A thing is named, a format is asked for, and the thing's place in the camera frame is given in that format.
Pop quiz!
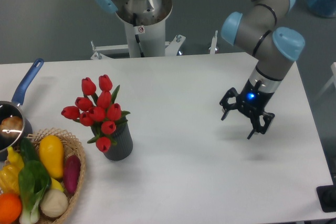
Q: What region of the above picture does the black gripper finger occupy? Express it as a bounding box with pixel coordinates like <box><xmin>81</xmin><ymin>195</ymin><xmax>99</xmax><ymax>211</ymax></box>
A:
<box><xmin>247</xmin><ymin>112</ymin><xmax>275</xmax><ymax>139</ymax></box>
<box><xmin>219</xmin><ymin>88</ymin><xmax>238</xmax><ymax>121</ymax></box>

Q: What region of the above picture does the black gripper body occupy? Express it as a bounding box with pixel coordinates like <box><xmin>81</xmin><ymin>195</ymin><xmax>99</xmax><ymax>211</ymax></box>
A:
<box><xmin>236</xmin><ymin>80</ymin><xmax>275</xmax><ymax>122</ymax></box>

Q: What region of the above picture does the red tulip bouquet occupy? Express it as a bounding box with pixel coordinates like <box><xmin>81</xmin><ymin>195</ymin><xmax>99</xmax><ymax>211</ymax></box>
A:
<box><xmin>61</xmin><ymin>74</ymin><xmax>130</xmax><ymax>153</ymax></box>

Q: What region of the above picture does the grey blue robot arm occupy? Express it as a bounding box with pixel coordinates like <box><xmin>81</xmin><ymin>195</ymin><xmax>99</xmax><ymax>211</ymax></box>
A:
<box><xmin>94</xmin><ymin>0</ymin><xmax>305</xmax><ymax>134</ymax></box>

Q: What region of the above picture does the dark grey ribbed vase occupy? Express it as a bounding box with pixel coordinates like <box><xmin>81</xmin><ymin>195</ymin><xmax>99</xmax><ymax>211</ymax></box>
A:
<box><xmin>95</xmin><ymin>123</ymin><xmax>133</xmax><ymax>161</ymax></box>

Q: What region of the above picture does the black device at table edge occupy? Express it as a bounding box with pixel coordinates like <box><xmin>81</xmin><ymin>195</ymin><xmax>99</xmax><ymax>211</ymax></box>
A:
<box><xmin>316</xmin><ymin>185</ymin><xmax>335</xmax><ymax>212</ymax></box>

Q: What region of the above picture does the woven wicker basket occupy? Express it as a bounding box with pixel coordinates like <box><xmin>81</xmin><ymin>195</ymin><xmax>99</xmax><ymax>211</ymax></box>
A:
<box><xmin>27</xmin><ymin>128</ymin><xmax>86</xmax><ymax>223</ymax></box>

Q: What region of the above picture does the purple sweet potato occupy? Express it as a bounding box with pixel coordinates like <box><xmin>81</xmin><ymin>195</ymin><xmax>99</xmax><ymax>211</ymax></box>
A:
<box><xmin>63</xmin><ymin>155</ymin><xmax>81</xmax><ymax>194</ymax></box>

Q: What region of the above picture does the yellow squash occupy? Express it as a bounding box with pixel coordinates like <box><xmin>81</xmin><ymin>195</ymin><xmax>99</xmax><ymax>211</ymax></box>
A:
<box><xmin>39</xmin><ymin>135</ymin><xmax>64</xmax><ymax>180</ymax></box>

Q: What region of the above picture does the beige round bun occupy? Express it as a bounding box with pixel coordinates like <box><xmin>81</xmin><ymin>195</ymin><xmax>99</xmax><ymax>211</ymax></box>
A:
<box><xmin>40</xmin><ymin>189</ymin><xmax>68</xmax><ymax>218</ymax></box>

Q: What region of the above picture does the green bok choy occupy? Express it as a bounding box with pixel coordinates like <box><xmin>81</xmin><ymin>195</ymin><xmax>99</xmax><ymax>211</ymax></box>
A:
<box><xmin>18</xmin><ymin>160</ymin><xmax>51</xmax><ymax>223</ymax></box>

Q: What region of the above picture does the brown bread in pan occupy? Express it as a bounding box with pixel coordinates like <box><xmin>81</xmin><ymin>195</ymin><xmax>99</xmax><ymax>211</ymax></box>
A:
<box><xmin>1</xmin><ymin>116</ymin><xmax>23</xmax><ymax>138</ymax></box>

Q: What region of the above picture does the yellow bell pepper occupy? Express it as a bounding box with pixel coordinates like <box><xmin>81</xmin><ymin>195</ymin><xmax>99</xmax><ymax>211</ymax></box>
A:
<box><xmin>1</xmin><ymin>146</ymin><xmax>24</xmax><ymax>195</ymax></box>

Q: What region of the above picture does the orange fruit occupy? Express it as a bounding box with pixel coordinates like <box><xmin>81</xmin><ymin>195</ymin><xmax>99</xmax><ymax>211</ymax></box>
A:
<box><xmin>1</xmin><ymin>193</ymin><xmax>22</xmax><ymax>223</ymax></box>

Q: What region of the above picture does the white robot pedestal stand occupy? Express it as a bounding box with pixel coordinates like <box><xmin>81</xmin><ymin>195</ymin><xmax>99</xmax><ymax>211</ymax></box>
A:
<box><xmin>95</xmin><ymin>0</ymin><xmax>186</xmax><ymax>58</ymax></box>

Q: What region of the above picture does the blue handled saucepan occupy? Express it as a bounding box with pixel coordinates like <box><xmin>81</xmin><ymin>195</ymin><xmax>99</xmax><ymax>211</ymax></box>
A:
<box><xmin>1</xmin><ymin>58</ymin><xmax>44</xmax><ymax>162</ymax></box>

